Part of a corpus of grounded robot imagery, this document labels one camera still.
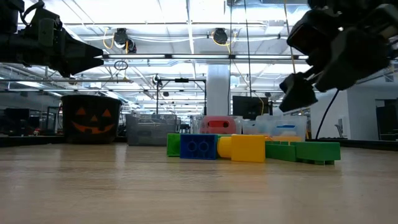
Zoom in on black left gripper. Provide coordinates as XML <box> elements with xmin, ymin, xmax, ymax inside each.
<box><xmin>0</xmin><ymin>11</ymin><xmax>105</xmax><ymax>78</ymax></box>

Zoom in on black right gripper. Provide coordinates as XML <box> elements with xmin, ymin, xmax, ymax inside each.
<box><xmin>307</xmin><ymin>0</ymin><xmax>398</xmax><ymax>93</ymax></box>

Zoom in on clear plastic bin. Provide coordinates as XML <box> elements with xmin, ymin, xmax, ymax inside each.
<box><xmin>242</xmin><ymin>114</ymin><xmax>308</xmax><ymax>142</ymax></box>
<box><xmin>190</xmin><ymin>114</ymin><xmax>243</xmax><ymax>135</ymax></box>

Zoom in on long dark green brick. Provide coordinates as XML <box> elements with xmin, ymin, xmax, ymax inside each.
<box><xmin>265</xmin><ymin>140</ymin><xmax>341</xmax><ymax>166</ymax></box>

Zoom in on small yellow toy block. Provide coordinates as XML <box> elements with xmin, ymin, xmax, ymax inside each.
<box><xmin>216</xmin><ymin>134</ymin><xmax>267</xmax><ymax>163</ymax></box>

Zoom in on red foam die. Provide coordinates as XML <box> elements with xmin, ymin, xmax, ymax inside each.
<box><xmin>200</xmin><ymin>116</ymin><xmax>238</xmax><ymax>135</ymax></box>

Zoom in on black monitor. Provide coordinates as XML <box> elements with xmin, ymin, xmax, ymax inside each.
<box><xmin>232</xmin><ymin>95</ymin><xmax>272</xmax><ymax>121</ymax></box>

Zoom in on black metal pot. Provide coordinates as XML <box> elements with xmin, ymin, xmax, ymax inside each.
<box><xmin>61</xmin><ymin>94</ymin><xmax>123</xmax><ymax>145</ymax></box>

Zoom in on white building pillar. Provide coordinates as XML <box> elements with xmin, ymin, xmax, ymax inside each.
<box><xmin>206</xmin><ymin>64</ymin><xmax>231</xmax><ymax>116</ymax></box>

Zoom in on long ceiling light fixture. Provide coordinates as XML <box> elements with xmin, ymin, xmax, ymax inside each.
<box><xmin>102</xmin><ymin>53</ymin><xmax>308</xmax><ymax>60</ymax></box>

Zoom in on grey translucent plastic bin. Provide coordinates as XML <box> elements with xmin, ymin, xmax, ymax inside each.
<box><xmin>125</xmin><ymin>113</ymin><xmax>178</xmax><ymax>147</ymax></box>

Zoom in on small blue toy brick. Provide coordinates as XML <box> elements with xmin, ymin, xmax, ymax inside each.
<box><xmin>180</xmin><ymin>134</ymin><xmax>218</xmax><ymax>161</ymax></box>

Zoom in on black hanging cable ring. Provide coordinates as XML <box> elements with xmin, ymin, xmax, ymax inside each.
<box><xmin>114</xmin><ymin>60</ymin><xmax>129</xmax><ymax>72</ymax></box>

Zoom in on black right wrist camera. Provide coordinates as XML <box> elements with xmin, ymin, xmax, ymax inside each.
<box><xmin>286</xmin><ymin>8</ymin><xmax>343</xmax><ymax>65</ymax></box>

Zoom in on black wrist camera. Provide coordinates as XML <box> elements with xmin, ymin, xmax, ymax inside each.
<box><xmin>286</xmin><ymin>8</ymin><xmax>343</xmax><ymax>65</ymax></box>
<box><xmin>0</xmin><ymin>0</ymin><xmax>25</xmax><ymax>34</ymax></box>

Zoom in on black ceiling cable reel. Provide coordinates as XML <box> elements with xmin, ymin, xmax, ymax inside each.
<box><xmin>113</xmin><ymin>27</ymin><xmax>137</xmax><ymax>54</ymax></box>
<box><xmin>213</xmin><ymin>27</ymin><xmax>229</xmax><ymax>45</ymax></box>

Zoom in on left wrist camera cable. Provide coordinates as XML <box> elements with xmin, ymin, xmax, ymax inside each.
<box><xmin>18</xmin><ymin>0</ymin><xmax>47</xmax><ymax>26</ymax></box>

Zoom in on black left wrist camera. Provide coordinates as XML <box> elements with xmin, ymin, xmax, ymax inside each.
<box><xmin>0</xmin><ymin>0</ymin><xmax>25</xmax><ymax>34</ymax></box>

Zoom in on black aluminium frame rails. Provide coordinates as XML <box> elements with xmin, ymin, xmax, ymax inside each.
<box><xmin>0</xmin><ymin>135</ymin><xmax>63</xmax><ymax>147</ymax></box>
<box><xmin>306</xmin><ymin>138</ymin><xmax>398</xmax><ymax>152</ymax></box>

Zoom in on black metal stand frame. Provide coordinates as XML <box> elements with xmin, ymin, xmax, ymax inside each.
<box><xmin>156</xmin><ymin>78</ymin><xmax>208</xmax><ymax>116</ymax></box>

